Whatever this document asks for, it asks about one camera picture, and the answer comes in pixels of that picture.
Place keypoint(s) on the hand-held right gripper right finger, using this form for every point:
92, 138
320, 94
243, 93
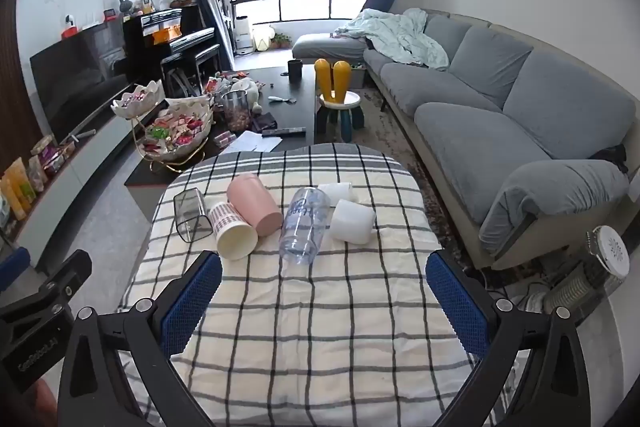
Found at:
457, 302

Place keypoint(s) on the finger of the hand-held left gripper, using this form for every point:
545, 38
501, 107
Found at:
12, 264
65, 274

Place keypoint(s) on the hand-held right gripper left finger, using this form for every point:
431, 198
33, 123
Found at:
192, 302

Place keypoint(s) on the black item on sofa arm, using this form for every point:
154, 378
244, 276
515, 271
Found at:
612, 157

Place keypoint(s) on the white red patterned paper cup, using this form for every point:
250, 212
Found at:
235, 239

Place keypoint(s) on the clear dark square cup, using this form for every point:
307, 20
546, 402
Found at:
192, 217

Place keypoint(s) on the pink cup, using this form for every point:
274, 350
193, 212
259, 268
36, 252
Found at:
252, 204

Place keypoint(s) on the large white cup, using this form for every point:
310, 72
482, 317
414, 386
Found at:
352, 222

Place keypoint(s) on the clear bluish plastic cup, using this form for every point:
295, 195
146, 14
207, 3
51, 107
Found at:
302, 227

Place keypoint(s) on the small white cup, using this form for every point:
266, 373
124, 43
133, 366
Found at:
336, 192

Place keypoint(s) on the person's left hand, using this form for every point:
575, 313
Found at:
42, 402

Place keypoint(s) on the yellow snack packet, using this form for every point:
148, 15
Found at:
16, 189

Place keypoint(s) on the pale snack packet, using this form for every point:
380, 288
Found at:
37, 172

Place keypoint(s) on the grey television cabinet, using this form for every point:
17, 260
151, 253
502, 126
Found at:
90, 157

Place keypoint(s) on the black white checked cloth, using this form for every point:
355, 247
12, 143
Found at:
320, 322

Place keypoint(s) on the white round appliance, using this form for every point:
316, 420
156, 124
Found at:
610, 252

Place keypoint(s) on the white paper sheets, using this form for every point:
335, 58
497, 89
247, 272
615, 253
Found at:
250, 142

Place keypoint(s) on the two tier candy dish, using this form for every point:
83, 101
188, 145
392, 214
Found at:
175, 132

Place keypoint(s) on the grey remote control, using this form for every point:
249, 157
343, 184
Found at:
282, 132

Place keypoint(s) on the dark purple pouch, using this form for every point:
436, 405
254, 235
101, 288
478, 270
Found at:
264, 122

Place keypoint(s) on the clear jar of nuts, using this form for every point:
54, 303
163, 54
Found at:
236, 112

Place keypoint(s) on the flat screen television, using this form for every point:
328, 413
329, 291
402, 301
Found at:
75, 72

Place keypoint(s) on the black coffee table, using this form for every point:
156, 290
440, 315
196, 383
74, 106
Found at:
295, 112

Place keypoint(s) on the beige plush toy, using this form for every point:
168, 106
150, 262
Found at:
247, 89

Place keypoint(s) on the small white plastic tool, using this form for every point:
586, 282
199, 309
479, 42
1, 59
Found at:
280, 99

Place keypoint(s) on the yellow rabbit ear stool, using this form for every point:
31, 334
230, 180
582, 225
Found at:
340, 102

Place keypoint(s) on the grey sofa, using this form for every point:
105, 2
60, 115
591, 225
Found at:
500, 72

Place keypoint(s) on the black piano bench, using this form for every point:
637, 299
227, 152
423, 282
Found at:
192, 57

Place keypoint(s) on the black mug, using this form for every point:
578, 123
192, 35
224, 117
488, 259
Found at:
295, 70

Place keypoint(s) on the black upright piano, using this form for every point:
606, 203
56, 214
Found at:
190, 39

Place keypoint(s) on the light blue blanket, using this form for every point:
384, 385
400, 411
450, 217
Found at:
400, 37

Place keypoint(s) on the white air purifier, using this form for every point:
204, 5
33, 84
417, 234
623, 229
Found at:
243, 34

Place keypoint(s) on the potted green plant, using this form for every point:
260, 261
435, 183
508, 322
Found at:
281, 41

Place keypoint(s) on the grey rabbit figurine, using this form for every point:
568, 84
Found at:
124, 3

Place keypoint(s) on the white camera on red box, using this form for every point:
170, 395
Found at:
70, 27

